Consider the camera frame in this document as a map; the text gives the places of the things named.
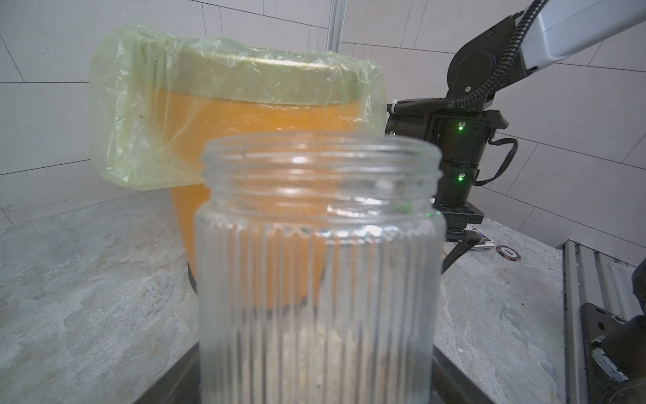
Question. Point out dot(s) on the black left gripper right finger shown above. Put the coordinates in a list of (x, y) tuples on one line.
[(452, 386)]

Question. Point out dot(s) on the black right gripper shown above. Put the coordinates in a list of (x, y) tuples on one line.
[(451, 201)]

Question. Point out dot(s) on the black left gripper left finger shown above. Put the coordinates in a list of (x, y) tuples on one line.
[(180, 384)]

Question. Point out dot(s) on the ribbed glass oatmeal jar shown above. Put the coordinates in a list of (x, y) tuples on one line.
[(319, 259)]

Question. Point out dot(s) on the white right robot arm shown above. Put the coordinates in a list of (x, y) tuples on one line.
[(463, 125)]

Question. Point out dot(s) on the poker chip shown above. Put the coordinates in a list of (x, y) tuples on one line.
[(508, 253)]

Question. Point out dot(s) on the green plastic bin liner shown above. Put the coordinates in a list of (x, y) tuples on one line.
[(155, 100)]

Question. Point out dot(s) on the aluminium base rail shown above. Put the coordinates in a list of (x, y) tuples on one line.
[(604, 301)]

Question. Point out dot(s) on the metal frame corner post left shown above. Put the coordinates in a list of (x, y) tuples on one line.
[(337, 16)]

